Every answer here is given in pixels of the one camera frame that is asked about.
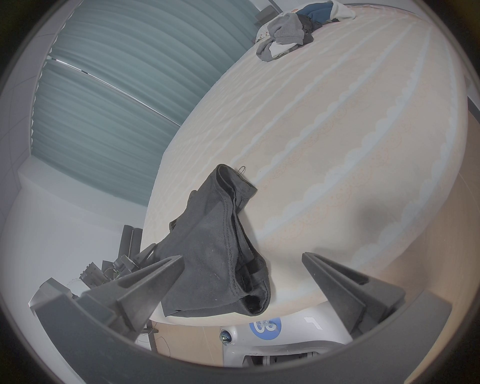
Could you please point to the bed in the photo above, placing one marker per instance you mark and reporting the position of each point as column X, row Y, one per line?
column 337, row 150

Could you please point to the pile of clothes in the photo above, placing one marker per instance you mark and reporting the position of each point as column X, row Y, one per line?
column 292, row 26

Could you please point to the black T-shirt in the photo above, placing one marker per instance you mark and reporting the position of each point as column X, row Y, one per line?
column 210, row 255

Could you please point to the blue-green curtain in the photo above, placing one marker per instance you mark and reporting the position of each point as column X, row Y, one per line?
column 101, row 131
column 157, row 48

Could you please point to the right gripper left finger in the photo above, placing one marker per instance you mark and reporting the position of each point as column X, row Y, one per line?
column 150, row 290

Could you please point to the grey bedside table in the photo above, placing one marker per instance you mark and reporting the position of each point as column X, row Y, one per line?
column 265, row 14

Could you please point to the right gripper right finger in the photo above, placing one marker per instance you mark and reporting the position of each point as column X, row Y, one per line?
column 337, row 290

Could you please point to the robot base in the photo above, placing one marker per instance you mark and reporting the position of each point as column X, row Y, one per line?
column 292, row 337

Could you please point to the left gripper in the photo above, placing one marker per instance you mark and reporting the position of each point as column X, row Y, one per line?
column 145, row 255

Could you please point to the black chest of drawers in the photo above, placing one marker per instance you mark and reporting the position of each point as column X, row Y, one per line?
column 129, row 242

